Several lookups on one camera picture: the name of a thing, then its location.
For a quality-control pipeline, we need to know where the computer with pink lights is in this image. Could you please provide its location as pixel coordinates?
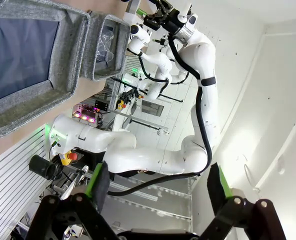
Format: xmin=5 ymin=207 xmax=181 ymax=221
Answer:
xmin=72 ymin=103 xmax=102 ymax=124

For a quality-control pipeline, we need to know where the black strap on right arm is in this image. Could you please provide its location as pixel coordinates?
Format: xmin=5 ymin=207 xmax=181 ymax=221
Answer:
xmin=199 ymin=76 xmax=217 ymax=88

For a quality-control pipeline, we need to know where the small black box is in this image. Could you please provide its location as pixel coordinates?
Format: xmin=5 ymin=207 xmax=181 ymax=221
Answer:
xmin=94 ymin=99 xmax=110 ymax=113

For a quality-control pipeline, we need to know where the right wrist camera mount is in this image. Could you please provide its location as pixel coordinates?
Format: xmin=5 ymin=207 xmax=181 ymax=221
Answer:
xmin=176 ymin=0 xmax=199 ymax=27

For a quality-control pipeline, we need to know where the black cylinder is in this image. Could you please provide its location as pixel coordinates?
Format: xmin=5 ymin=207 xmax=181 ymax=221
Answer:
xmin=28 ymin=154 xmax=58 ymax=181

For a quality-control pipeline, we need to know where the grey fabric basket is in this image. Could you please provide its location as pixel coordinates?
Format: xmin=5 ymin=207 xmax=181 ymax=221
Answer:
xmin=88 ymin=11 xmax=132 ymax=83
xmin=0 ymin=0 xmax=92 ymax=139

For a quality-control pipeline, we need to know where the metal wire shelf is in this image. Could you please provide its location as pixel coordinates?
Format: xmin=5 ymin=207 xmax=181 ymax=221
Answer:
xmin=105 ymin=174 xmax=198 ymax=227

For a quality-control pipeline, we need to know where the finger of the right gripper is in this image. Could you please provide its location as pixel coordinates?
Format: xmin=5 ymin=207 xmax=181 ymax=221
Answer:
xmin=142 ymin=12 xmax=165 ymax=30
xmin=154 ymin=0 xmax=175 ymax=15

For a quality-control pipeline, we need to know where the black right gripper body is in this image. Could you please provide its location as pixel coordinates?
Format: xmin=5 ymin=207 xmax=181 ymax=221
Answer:
xmin=162 ymin=8 xmax=188 ymax=35

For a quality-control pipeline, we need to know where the yellow red emergency stop button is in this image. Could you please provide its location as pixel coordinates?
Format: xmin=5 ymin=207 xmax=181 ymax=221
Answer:
xmin=115 ymin=98 xmax=128 ymax=110
xmin=59 ymin=150 xmax=79 ymax=166

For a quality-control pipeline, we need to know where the clear plastic cup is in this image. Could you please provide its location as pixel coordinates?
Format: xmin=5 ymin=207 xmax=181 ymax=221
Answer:
xmin=97 ymin=24 xmax=116 ymax=65

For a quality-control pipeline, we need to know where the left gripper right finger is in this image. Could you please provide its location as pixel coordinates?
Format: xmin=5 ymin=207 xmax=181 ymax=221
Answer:
xmin=200 ymin=162 xmax=288 ymax=240

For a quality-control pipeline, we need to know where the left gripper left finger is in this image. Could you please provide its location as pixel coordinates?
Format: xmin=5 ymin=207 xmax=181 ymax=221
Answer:
xmin=25 ymin=161 xmax=119 ymax=240

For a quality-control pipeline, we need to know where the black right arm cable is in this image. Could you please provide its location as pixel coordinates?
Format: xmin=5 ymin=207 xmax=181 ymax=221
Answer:
xmin=107 ymin=34 xmax=213 ymax=198

